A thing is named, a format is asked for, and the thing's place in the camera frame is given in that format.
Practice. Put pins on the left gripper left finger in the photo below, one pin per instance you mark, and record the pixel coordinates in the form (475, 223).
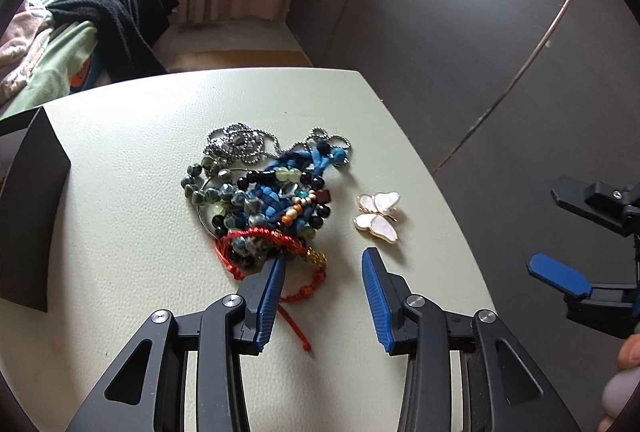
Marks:
(144, 389)

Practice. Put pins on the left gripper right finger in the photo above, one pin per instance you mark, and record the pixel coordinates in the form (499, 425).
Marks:
(503, 389)

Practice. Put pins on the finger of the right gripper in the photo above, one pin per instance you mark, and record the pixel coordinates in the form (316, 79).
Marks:
(612, 309)
(614, 208)

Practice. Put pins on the white butterfly brooch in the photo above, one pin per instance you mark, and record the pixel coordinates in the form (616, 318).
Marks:
(376, 215)

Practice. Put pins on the black jewelry box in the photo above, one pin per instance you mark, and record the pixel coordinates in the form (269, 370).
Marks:
(34, 168)

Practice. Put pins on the person's right hand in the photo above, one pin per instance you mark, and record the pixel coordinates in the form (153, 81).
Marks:
(618, 390)

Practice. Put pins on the green bed sheet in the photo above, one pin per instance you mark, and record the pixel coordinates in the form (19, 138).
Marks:
(69, 49)

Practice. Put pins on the beige pink comforter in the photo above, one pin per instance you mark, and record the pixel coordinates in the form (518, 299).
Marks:
(22, 45)

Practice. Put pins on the black knitted blanket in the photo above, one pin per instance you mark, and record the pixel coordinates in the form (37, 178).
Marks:
(127, 31)

